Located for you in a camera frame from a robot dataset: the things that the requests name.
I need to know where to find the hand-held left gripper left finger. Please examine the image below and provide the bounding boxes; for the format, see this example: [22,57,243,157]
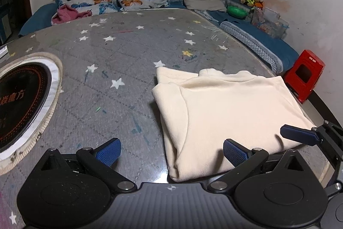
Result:
[38,138,137,192]

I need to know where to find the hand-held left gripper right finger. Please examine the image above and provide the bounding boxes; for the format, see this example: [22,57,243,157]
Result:
[208,138,306,192]

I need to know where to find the pink cloth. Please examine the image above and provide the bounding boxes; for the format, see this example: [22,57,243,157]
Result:
[51,4,93,26]

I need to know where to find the round black induction cooktop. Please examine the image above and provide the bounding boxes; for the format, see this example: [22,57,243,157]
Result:
[0,59,63,162]

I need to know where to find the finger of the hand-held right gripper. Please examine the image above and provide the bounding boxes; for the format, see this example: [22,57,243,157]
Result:
[324,165,343,200]
[280,120,343,165]

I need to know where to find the yellow and brown plush toys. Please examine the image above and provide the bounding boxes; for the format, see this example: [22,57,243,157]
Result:
[241,0,264,8]

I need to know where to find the clear storage box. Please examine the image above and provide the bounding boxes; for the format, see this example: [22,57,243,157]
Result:
[250,7,290,39]

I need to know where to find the red plastic stool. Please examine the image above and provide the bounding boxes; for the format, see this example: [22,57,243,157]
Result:
[283,50,326,104]

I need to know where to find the blue sofa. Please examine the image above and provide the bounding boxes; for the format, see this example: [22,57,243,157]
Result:
[18,0,300,76]

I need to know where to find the grey star-print tablecloth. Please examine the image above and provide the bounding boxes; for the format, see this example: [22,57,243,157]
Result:
[0,8,333,229]

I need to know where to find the cream sweatshirt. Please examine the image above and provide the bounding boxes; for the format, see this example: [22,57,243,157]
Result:
[152,67,318,183]

